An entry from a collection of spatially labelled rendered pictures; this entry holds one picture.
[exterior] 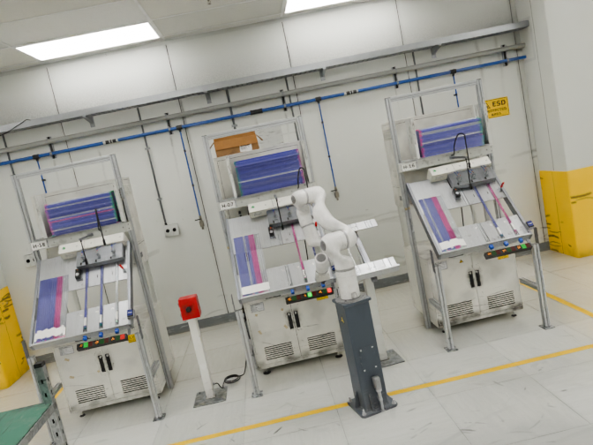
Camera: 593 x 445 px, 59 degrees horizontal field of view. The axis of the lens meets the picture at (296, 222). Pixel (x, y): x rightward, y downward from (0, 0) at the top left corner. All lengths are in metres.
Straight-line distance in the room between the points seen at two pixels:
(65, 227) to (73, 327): 0.77
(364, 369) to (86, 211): 2.34
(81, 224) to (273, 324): 1.64
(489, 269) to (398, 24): 2.81
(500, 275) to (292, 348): 1.72
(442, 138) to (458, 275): 1.07
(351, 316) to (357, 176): 2.70
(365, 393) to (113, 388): 1.98
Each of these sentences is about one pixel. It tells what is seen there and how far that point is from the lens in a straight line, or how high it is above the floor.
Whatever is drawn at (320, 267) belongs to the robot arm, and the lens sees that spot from 3.37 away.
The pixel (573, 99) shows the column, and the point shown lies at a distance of 5.93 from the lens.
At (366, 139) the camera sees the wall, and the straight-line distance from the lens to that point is 5.65.
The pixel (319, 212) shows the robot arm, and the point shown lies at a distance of 3.20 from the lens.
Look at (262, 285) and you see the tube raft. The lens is 3.70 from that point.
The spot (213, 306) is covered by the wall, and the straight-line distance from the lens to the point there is 5.75.
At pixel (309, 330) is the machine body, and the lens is 4.10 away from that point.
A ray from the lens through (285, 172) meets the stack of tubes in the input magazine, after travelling 4.02.
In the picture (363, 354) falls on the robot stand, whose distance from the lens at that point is 3.26.
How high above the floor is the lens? 1.63
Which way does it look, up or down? 7 degrees down
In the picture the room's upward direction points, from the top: 12 degrees counter-clockwise
